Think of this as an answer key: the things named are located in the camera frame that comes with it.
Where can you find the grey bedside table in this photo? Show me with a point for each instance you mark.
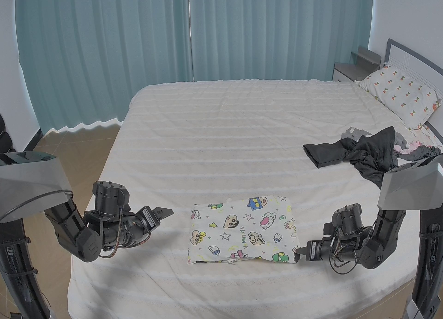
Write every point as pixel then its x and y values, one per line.
pixel 349 70

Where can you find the white printed pillow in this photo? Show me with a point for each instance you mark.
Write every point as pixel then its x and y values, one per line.
pixel 401 93

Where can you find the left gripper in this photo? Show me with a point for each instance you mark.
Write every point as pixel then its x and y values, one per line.
pixel 135 229

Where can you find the black garment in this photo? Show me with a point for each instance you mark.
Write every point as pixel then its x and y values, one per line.
pixel 370 155

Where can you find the pink garment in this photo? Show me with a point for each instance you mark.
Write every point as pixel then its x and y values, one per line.
pixel 408 148

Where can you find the blue-green curtain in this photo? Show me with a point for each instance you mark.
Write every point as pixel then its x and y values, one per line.
pixel 103 34
pixel 277 16

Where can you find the white printed pyjama top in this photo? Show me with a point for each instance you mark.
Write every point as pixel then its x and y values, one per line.
pixel 242 231

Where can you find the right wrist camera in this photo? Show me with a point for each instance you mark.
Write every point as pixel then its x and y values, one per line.
pixel 328 230

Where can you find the dark grey garment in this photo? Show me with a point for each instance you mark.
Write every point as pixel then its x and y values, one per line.
pixel 422 153

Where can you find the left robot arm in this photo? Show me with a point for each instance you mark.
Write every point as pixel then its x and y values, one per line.
pixel 27 179

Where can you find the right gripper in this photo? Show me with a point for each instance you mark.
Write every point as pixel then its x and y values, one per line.
pixel 320 249

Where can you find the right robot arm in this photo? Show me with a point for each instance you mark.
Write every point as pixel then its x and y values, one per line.
pixel 412 182

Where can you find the bed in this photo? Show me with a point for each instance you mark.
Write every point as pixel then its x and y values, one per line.
pixel 242 137

